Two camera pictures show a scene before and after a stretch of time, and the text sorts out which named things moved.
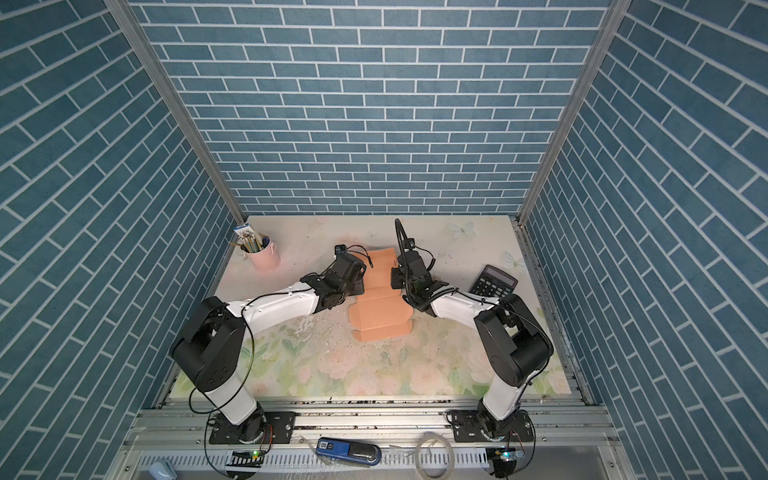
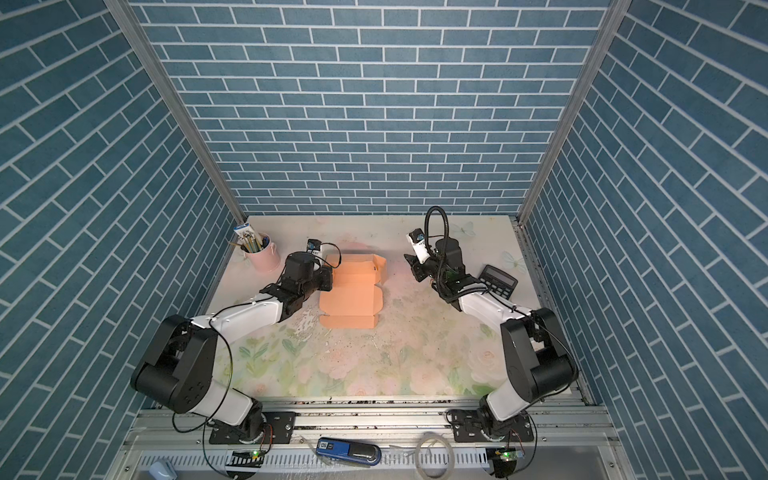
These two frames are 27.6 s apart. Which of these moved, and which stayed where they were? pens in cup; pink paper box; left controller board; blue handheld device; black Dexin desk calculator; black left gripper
Moved: pink paper box; black left gripper
Stayed: pens in cup; left controller board; blue handheld device; black Dexin desk calculator
